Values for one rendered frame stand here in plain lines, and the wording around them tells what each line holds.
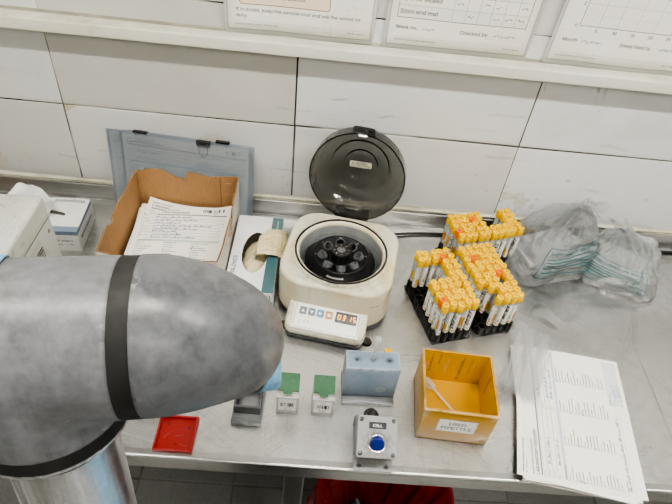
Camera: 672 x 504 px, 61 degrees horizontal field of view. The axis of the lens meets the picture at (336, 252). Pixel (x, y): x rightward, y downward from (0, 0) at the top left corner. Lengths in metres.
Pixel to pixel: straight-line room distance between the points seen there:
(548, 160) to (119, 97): 0.99
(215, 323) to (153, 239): 0.96
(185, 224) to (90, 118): 0.32
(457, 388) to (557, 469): 0.22
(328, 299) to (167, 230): 0.42
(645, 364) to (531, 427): 0.35
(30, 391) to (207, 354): 0.11
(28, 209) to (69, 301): 0.71
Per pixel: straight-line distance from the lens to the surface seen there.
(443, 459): 1.11
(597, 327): 1.43
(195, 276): 0.40
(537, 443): 1.17
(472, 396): 1.18
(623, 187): 1.57
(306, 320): 1.18
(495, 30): 1.25
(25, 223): 1.07
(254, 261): 1.28
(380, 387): 1.11
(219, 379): 0.40
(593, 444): 1.22
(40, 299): 0.40
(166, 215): 1.40
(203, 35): 1.23
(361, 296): 1.15
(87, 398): 0.40
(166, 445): 1.09
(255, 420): 1.09
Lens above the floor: 1.83
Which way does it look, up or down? 44 degrees down
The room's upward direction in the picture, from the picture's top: 7 degrees clockwise
